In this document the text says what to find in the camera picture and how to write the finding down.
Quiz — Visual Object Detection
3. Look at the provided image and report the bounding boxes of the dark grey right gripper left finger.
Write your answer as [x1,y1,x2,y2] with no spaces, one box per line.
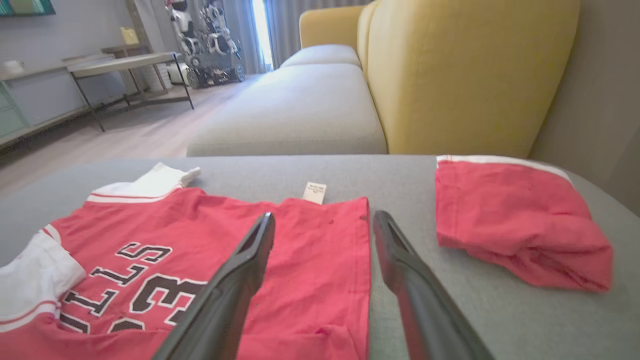
[152,212,276,360]

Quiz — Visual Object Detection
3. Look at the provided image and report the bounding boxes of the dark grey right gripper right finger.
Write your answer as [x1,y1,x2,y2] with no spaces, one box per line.
[372,210,496,360]

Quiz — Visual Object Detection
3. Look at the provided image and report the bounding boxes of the red basketball jersey white sleeves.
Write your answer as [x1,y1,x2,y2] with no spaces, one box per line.
[0,162,372,360]

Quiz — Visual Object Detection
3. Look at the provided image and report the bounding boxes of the red shorts white stripe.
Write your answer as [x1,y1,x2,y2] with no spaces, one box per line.
[435,155,614,293]

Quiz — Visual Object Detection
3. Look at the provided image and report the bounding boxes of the large grey sofa seat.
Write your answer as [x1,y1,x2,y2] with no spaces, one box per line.
[0,154,640,360]

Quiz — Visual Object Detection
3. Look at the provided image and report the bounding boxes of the yellow sofa back cushion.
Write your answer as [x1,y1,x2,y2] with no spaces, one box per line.
[356,2,381,81]
[367,0,581,158]

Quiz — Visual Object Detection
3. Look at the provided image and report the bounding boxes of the white wheeled robot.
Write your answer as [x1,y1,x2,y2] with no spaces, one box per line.
[167,0,246,90]

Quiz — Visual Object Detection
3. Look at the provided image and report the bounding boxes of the metal leg side table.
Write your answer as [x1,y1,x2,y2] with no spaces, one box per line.
[67,51,196,133]

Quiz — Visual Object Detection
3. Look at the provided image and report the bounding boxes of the wooden shelf unit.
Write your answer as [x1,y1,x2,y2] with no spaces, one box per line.
[102,0,173,96]

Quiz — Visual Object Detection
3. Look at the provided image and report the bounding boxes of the grey sofa backrest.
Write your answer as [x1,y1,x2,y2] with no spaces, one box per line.
[530,0,640,216]

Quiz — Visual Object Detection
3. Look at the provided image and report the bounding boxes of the yellow sofa armrest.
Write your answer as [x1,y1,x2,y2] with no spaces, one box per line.
[299,5,366,51]

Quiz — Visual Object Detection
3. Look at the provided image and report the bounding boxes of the low wall sideboard cabinet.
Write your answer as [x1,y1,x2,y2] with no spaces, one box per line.
[0,54,118,147]

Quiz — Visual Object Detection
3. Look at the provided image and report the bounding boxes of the teal wall picture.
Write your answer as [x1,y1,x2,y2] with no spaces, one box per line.
[0,0,56,16]

